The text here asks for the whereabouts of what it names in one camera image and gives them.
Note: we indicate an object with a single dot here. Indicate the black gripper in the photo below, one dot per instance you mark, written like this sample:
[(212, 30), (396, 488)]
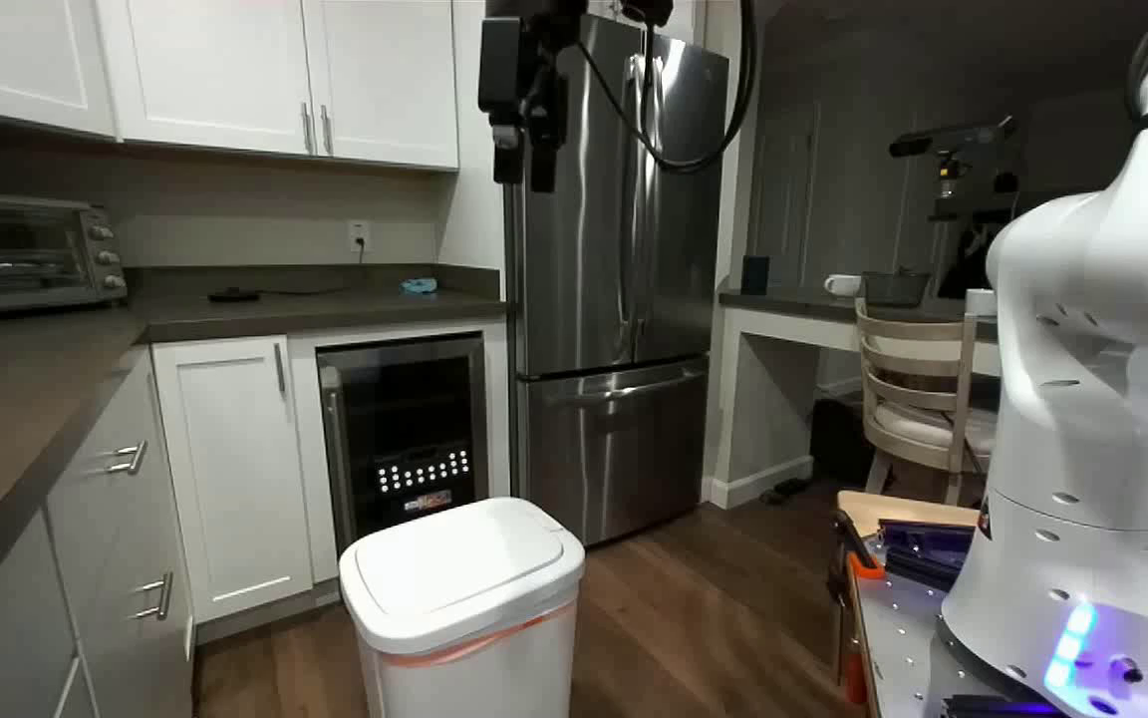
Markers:
[(519, 83)]

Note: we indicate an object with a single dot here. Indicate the white wall outlet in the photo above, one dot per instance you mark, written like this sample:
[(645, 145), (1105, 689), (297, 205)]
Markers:
[(362, 233)]

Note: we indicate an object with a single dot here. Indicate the black wine cooler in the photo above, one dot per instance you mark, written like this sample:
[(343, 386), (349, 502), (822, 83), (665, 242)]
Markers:
[(403, 429)]

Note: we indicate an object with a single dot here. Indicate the white lower cabinets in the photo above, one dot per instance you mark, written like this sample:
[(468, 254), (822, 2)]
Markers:
[(157, 486)]

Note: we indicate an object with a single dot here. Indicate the stainless steel refrigerator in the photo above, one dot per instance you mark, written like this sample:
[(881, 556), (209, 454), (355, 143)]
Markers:
[(610, 284)]

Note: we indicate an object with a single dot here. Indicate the silver toaster oven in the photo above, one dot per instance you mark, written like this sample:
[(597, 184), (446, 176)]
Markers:
[(59, 254)]

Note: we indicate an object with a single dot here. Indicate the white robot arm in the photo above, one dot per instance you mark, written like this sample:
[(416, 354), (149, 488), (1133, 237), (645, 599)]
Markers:
[(1053, 589)]

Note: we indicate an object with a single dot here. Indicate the small blue object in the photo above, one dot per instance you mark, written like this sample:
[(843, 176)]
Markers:
[(420, 284)]

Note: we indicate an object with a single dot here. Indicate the black remote on counter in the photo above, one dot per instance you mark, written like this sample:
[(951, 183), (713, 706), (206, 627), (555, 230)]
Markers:
[(238, 297)]

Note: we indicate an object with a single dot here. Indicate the white cabinets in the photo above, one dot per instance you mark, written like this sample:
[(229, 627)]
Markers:
[(157, 486), (294, 76)]

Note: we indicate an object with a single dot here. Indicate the white wooden chair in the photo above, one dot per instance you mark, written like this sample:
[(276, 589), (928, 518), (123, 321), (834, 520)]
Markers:
[(917, 401)]

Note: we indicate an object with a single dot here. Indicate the metal robot base table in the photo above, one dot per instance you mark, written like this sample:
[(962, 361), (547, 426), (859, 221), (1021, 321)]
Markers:
[(889, 651)]

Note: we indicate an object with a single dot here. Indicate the white trash bin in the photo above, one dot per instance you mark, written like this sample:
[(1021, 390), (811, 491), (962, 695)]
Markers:
[(468, 613)]

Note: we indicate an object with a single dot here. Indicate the white upper cabinets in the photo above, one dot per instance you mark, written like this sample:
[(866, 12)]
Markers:
[(294, 76)]

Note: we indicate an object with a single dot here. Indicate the white cup on desk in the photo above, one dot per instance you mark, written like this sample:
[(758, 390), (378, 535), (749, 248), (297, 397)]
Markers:
[(843, 284)]

